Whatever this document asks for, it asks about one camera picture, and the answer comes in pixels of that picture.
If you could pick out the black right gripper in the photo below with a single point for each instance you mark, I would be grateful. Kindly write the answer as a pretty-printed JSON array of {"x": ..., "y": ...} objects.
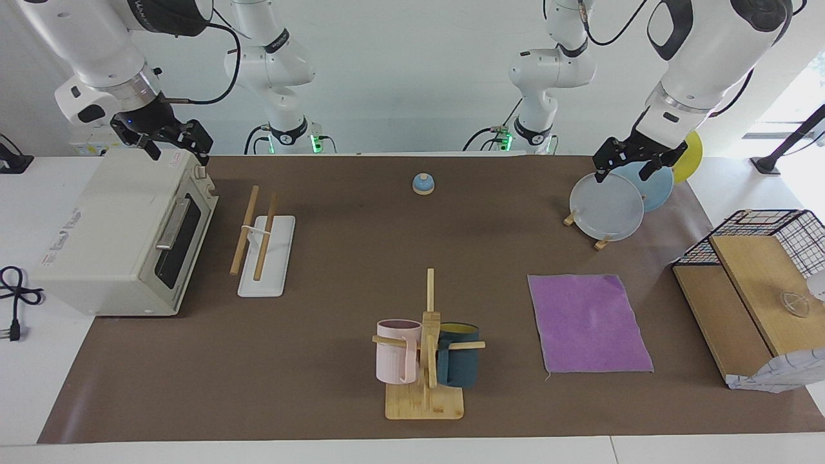
[{"x": 155, "y": 122}]

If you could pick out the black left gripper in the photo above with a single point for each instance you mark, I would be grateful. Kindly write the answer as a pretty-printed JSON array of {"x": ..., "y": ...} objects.
[{"x": 644, "y": 148}]

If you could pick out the purple and grey towel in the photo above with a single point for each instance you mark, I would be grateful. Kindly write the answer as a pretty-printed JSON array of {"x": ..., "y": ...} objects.
[{"x": 590, "y": 325}]

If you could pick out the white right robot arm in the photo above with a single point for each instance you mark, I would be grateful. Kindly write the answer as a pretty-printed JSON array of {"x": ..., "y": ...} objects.
[{"x": 97, "y": 45}]

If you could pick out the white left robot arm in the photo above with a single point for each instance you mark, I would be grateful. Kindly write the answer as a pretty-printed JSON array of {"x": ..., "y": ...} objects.
[{"x": 702, "y": 58}]

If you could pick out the wooden plate rack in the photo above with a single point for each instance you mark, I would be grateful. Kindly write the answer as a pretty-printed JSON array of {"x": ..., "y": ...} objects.
[{"x": 602, "y": 244}]

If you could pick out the white towel rack wooden bars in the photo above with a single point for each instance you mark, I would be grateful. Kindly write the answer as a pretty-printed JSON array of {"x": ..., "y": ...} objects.
[{"x": 267, "y": 258}]

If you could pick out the light blue plate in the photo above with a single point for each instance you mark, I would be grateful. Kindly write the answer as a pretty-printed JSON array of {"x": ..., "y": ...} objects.
[{"x": 656, "y": 190}]

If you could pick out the yellow plate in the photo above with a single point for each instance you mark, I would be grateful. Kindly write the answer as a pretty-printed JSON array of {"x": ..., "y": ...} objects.
[{"x": 691, "y": 161}]

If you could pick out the grey plate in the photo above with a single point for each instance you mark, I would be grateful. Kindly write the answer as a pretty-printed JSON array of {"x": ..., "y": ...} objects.
[{"x": 606, "y": 209}]

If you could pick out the cream toaster oven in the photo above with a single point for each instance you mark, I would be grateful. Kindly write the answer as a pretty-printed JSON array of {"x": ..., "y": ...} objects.
[{"x": 109, "y": 238}]

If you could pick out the black stand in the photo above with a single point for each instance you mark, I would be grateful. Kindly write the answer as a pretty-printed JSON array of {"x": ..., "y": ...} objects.
[{"x": 783, "y": 149}]

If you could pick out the brown table mat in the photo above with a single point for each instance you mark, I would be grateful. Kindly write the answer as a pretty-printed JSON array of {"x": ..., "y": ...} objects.
[{"x": 335, "y": 258}]

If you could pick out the dark teal mug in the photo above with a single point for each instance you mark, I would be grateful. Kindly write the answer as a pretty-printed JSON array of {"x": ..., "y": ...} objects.
[{"x": 461, "y": 364}]

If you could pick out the pink mug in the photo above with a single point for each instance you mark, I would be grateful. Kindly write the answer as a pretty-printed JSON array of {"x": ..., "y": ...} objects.
[{"x": 392, "y": 354}]

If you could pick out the wooden mug tree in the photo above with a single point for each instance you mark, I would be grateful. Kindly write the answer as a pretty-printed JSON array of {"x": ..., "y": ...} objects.
[{"x": 428, "y": 399}]

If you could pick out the black clamp mount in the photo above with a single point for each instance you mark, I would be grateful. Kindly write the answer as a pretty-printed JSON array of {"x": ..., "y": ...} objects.
[{"x": 11, "y": 161}]

